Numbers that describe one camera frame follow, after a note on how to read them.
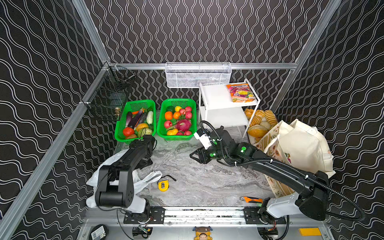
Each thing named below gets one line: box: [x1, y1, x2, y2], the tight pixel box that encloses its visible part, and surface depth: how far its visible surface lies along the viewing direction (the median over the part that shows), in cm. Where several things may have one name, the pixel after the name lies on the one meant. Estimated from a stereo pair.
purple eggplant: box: [125, 111, 133, 127], surface depth 115 cm
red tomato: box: [123, 127, 135, 137], surface depth 103 cm
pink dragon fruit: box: [176, 119, 191, 132], surface depth 104 cm
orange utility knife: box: [239, 196, 264, 204], surface depth 81 cm
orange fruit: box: [165, 111, 173, 121], surface depth 113 cm
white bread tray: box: [244, 108, 278, 144], surface depth 112 cm
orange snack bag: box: [226, 83, 256, 103], surface depth 81 cm
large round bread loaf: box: [247, 124, 268, 139], surface depth 105 cm
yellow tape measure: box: [158, 179, 170, 192], surface depth 84 cm
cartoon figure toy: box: [192, 226, 213, 240], surface depth 70 cm
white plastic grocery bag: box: [122, 170, 163, 213], surface depth 82 cm
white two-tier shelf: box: [198, 79, 261, 139], surface depth 85 cm
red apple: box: [185, 111, 193, 120], surface depth 115 cm
